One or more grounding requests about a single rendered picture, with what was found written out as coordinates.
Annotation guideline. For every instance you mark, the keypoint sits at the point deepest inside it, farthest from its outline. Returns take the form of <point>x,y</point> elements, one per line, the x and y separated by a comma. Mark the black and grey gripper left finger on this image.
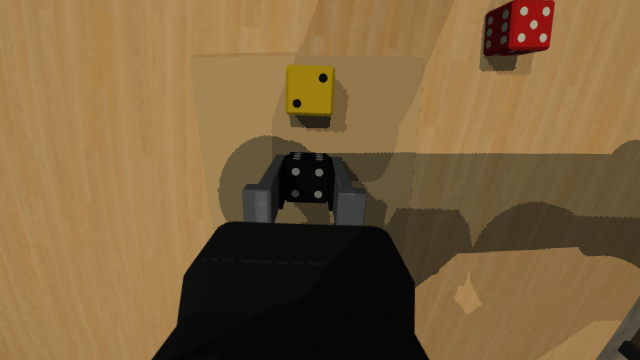
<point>262,201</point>

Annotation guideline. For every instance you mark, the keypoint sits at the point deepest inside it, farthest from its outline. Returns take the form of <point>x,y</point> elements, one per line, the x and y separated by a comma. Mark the yellow die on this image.
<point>310,90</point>

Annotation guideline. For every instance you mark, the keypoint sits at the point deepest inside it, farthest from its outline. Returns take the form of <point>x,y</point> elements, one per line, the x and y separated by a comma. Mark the black die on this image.
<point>307,177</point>

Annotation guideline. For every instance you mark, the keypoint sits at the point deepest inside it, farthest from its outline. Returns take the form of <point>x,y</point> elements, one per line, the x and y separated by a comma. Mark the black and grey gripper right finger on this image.
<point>348,203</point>

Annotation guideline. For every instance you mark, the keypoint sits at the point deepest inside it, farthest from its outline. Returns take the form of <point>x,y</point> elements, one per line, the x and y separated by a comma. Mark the red die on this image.
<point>519,27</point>

